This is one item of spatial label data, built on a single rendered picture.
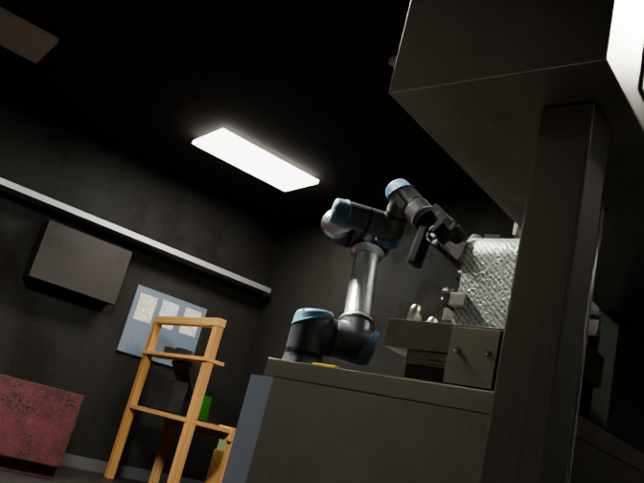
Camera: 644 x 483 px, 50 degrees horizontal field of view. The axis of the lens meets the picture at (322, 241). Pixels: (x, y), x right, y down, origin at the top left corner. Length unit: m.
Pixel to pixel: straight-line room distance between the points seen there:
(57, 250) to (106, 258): 0.52
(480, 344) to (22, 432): 5.34
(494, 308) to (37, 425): 5.18
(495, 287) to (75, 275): 6.23
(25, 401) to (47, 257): 1.69
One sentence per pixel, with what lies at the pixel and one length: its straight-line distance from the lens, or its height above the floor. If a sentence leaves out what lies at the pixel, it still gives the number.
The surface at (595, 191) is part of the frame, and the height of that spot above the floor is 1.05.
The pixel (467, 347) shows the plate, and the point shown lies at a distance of 1.37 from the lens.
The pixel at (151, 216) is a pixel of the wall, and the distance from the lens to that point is 8.16.
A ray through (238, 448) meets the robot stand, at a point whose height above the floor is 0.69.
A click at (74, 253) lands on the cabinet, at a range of 7.53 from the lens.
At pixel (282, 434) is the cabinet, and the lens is 1.52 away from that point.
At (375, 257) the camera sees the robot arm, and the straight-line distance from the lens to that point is 2.29.
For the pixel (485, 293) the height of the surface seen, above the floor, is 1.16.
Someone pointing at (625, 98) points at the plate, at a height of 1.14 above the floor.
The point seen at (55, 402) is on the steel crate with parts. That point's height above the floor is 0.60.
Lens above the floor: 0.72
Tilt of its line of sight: 17 degrees up
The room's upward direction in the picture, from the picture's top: 14 degrees clockwise
